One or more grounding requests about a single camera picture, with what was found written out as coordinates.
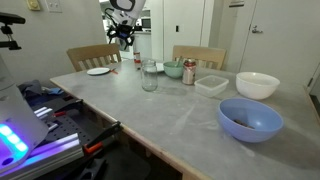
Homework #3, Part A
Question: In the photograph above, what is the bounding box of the clear plastic container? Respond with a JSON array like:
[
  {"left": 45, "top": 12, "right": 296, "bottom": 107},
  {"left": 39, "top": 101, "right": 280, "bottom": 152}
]
[{"left": 195, "top": 75, "right": 229, "bottom": 97}]

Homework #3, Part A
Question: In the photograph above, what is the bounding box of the near wooden chair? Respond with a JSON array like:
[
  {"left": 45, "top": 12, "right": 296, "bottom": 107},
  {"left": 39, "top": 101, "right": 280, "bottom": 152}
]
[{"left": 67, "top": 43, "right": 122, "bottom": 72}]

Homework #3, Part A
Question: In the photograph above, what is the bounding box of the teal bowl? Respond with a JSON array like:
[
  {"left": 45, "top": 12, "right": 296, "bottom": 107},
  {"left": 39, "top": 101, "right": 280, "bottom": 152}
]
[{"left": 163, "top": 61, "right": 183, "bottom": 78}]

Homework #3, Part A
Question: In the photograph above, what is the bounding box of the wooden chair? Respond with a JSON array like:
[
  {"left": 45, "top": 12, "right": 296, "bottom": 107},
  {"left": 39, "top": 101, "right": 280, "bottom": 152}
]
[
  {"left": 67, "top": 43, "right": 122, "bottom": 72},
  {"left": 172, "top": 45, "right": 226, "bottom": 70}
]

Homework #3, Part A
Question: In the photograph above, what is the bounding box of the robot base with lights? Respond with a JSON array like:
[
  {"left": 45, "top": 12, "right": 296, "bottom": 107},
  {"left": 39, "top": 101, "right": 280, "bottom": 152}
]
[{"left": 0, "top": 57, "right": 48, "bottom": 173}]

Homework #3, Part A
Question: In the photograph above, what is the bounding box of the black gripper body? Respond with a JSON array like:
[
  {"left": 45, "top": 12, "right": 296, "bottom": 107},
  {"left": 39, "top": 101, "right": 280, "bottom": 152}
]
[{"left": 107, "top": 22, "right": 135, "bottom": 45}]

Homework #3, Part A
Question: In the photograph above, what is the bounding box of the red labelled tin can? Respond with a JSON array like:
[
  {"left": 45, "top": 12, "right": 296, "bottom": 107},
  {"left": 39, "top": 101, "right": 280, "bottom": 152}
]
[{"left": 133, "top": 52, "right": 141, "bottom": 70}]

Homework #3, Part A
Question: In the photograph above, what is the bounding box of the black camera on mount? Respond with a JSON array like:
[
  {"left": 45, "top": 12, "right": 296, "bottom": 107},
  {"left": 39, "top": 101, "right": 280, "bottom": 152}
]
[{"left": 0, "top": 12, "right": 26, "bottom": 50}]

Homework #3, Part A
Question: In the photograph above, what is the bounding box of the black orange clamp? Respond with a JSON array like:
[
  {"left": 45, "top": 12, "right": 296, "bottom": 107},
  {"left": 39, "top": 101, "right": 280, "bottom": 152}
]
[{"left": 83, "top": 122, "right": 122, "bottom": 154}]

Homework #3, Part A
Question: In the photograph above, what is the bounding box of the near white plate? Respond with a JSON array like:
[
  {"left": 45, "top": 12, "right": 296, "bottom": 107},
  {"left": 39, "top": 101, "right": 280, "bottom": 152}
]
[{"left": 87, "top": 67, "right": 110, "bottom": 76}]

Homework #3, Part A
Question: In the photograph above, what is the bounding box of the white door with handle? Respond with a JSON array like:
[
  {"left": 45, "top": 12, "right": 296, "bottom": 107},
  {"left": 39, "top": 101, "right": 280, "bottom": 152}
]
[{"left": 241, "top": 0, "right": 320, "bottom": 85}]

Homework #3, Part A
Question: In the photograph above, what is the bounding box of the left wooden chair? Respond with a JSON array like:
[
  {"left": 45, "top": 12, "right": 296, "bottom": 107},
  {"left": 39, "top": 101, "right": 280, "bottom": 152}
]
[{"left": 172, "top": 45, "right": 226, "bottom": 70}]

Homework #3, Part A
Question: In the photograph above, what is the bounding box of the clear glass jar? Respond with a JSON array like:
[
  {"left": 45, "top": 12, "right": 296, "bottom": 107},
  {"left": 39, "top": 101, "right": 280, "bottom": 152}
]
[{"left": 141, "top": 60, "right": 158, "bottom": 91}]

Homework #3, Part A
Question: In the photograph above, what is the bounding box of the blue bowl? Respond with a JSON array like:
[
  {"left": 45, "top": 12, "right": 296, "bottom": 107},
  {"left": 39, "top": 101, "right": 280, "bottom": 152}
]
[{"left": 217, "top": 98, "right": 284, "bottom": 143}]

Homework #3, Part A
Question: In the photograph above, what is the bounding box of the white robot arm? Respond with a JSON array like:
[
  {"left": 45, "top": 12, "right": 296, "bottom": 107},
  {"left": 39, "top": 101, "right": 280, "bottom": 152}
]
[{"left": 105, "top": 0, "right": 146, "bottom": 46}]

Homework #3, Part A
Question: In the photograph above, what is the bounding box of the utensil in teal bowl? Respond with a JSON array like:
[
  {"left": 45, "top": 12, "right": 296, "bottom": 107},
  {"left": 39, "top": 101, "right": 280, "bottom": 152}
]
[{"left": 176, "top": 56, "right": 183, "bottom": 67}]

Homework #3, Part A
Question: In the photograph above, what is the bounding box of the white bowl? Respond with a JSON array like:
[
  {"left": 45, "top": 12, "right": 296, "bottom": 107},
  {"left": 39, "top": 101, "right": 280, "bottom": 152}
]
[{"left": 236, "top": 72, "right": 280, "bottom": 100}]

